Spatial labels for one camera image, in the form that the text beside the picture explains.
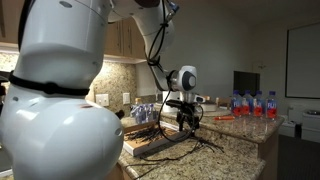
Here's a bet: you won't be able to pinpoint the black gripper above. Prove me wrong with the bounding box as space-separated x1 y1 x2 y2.
176 106 200 133

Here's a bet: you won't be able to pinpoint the flat cardboard box white sides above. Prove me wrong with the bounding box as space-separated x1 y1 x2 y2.
123 119 188 157

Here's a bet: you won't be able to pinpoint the white paper towel roll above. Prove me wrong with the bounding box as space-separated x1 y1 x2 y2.
162 90 181 114

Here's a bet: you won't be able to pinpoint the orange marker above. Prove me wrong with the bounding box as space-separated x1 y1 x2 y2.
213 115 236 121

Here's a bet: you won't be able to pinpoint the clear water bottle blue cap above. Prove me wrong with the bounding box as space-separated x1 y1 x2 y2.
145 103 157 123
130 103 148 125

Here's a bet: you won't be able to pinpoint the Fiji water bottle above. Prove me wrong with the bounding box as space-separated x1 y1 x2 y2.
265 90 279 120
242 89 254 117
230 89 243 118
253 90 265 118

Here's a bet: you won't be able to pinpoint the black screen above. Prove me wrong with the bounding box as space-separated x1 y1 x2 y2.
233 70 261 98

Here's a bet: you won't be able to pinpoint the white low cabinet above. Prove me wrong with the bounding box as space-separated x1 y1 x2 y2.
288 106 320 144

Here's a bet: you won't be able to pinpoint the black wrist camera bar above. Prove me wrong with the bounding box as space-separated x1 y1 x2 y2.
165 99 190 109

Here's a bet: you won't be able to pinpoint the white wall outlet plate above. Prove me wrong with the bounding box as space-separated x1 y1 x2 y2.
122 92 131 105

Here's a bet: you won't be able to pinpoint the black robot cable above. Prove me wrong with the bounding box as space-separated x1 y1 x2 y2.
144 0 205 144

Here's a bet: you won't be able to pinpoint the white wall switch plate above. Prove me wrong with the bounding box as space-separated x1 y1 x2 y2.
95 93 110 107

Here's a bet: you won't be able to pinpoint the wooden wall cabinet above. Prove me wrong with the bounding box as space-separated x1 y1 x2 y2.
0 0 148 64

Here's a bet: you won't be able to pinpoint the black strap around arm base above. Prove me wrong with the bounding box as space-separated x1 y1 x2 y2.
8 71 90 97

